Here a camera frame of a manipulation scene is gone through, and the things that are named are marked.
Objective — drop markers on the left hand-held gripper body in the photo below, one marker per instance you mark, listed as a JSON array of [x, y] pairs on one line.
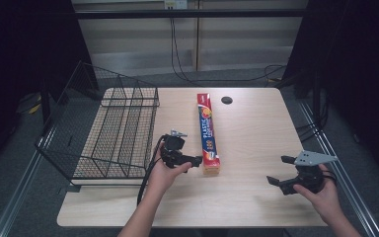
[[172, 143]]

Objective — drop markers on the white wall outlet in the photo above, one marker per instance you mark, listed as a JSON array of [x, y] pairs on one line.
[[175, 4]]

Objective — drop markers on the dark curtain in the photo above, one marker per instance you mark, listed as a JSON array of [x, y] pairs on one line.
[[23, 49], [358, 65]]

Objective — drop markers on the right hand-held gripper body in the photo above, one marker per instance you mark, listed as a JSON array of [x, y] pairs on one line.
[[309, 177]]

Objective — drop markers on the black horizontal frame bar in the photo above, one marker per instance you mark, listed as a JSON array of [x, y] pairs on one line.
[[190, 13]]

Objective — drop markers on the long plastic wrap box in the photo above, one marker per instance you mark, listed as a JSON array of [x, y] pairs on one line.
[[207, 131]]

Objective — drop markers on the person's left hand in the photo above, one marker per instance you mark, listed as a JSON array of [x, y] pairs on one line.
[[163, 176]]

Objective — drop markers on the person's right hand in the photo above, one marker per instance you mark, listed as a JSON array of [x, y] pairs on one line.
[[325, 200]]

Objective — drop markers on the metal floor rail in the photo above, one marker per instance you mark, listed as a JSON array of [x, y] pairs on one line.
[[339, 164], [19, 187]]

